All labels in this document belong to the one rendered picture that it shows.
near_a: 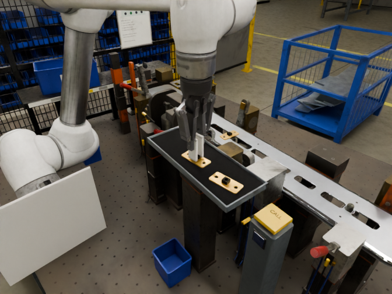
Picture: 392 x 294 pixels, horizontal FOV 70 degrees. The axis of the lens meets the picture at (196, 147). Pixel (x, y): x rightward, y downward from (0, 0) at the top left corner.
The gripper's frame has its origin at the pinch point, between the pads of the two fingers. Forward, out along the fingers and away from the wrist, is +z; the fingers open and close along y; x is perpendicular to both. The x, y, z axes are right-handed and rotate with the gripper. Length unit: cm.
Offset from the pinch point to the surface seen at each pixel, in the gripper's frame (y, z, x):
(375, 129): -296, 120, 1
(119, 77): -35, 13, -93
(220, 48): -287, 70, -224
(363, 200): -36, 20, 38
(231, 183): 1.5, 3.8, 13.6
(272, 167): -17.5, 9.1, 14.7
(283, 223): 3.5, 4.1, 29.2
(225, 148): -19.3, 12.1, -4.3
